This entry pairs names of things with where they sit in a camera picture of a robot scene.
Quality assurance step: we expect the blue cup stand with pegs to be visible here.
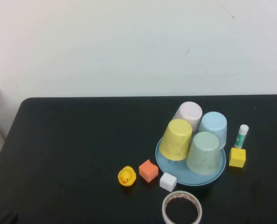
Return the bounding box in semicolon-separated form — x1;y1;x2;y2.
155;136;227;187

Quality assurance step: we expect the yellow plastic cup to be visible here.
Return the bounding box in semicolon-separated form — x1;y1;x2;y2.
159;119;193;161

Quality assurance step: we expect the orange foam block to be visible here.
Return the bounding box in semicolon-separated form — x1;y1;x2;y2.
138;159;159;184

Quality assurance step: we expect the white cube block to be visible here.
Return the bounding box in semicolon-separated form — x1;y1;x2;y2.
159;172;178;192

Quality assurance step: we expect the white green glue stick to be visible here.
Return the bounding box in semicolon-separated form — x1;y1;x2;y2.
234;124;249;149

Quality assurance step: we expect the yellow cube block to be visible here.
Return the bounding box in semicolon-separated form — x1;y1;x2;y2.
228;147;247;168

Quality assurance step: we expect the pale pink plastic cup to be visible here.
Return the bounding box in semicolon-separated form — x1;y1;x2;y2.
172;101;203;131

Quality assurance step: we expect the light blue plastic cup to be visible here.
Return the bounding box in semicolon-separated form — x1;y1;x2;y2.
197;111;228;150

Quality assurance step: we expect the white tape roll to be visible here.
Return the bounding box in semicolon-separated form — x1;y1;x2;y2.
162;190;203;224

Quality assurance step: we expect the yellow rubber duck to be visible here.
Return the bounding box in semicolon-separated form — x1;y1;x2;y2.
117;166;137;187

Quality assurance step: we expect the green plastic cup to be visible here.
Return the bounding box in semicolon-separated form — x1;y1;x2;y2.
186;131;220;175

